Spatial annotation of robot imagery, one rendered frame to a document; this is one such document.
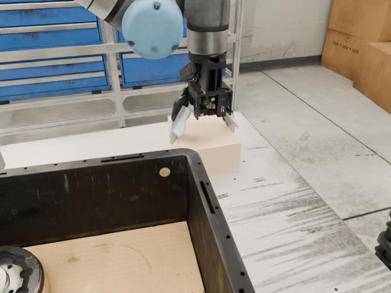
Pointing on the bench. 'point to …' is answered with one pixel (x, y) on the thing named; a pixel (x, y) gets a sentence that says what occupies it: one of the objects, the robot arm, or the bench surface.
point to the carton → (210, 143)
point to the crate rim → (223, 238)
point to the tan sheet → (124, 262)
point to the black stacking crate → (109, 210)
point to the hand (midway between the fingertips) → (202, 137)
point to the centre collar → (4, 280)
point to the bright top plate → (21, 270)
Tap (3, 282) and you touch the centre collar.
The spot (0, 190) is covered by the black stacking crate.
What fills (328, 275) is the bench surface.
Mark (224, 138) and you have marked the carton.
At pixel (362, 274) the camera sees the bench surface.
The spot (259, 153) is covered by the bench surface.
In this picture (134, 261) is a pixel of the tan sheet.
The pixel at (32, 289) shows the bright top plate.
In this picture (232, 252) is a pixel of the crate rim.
